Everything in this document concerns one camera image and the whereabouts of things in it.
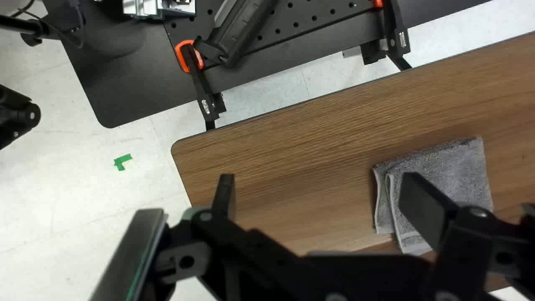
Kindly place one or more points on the grey green flat panel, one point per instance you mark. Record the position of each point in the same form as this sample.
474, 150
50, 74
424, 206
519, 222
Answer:
135, 257

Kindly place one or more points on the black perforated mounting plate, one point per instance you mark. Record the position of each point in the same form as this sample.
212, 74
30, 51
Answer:
140, 78

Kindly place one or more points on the orange and black bar clamp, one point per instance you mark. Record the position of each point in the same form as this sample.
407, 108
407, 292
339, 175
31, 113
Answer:
195, 68
394, 34

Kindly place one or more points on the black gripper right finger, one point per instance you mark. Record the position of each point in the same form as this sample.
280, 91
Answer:
426, 206

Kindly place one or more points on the green tape floor mark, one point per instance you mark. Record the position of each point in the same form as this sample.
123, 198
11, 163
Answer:
123, 163

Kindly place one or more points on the black tripod stand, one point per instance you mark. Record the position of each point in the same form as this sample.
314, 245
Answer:
14, 114

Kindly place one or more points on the silver metal bracket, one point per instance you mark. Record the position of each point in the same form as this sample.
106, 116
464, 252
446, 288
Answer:
153, 7

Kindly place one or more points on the dark grey ribbed bar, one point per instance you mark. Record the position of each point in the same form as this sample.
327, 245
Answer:
244, 28

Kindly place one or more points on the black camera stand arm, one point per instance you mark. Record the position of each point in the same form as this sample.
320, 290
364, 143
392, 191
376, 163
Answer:
40, 26

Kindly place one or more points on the grey folded towel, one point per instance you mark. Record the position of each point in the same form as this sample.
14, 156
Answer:
446, 168

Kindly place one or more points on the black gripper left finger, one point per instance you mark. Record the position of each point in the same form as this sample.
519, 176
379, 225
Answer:
225, 196

